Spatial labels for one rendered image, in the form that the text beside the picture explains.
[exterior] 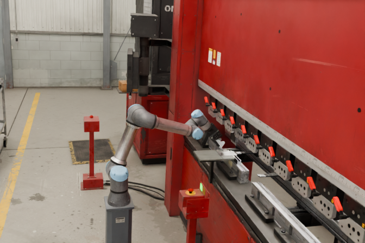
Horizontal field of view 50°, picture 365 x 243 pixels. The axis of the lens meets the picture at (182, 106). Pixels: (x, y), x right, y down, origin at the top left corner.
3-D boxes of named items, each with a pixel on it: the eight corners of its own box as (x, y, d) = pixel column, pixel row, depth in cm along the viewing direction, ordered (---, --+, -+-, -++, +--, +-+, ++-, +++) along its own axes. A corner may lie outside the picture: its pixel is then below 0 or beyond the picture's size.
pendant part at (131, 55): (126, 82, 410) (127, 48, 401) (138, 83, 412) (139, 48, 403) (126, 92, 367) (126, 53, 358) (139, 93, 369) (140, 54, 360)
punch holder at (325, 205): (312, 204, 189) (316, 172, 185) (327, 203, 191) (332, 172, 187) (331, 221, 175) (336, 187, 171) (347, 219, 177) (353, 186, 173)
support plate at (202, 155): (193, 152, 298) (193, 150, 298) (226, 150, 305) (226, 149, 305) (200, 161, 282) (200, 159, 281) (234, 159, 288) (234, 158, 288)
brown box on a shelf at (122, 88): (115, 88, 502) (115, 78, 499) (136, 88, 509) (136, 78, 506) (119, 93, 474) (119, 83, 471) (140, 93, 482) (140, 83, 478)
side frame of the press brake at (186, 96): (163, 204, 418) (174, -24, 360) (238, 198, 440) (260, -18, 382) (169, 216, 395) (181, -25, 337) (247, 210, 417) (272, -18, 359)
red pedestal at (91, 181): (80, 182, 457) (79, 113, 436) (102, 181, 464) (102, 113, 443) (80, 190, 439) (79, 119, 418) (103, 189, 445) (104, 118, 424)
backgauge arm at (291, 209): (270, 223, 253) (272, 203, 249) (356, 215, 269) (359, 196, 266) (276, 230, 245) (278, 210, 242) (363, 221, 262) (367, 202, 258)
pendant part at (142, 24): (128, 94, 422) (130, 12, 400) (152, 94, 425) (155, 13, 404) (128, 106, 373) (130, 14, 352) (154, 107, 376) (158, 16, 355)
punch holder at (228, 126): (224, 127, 301) (226, 106, 297) (234, 127, 303) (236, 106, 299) (231, 133, 287) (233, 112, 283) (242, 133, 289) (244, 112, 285)
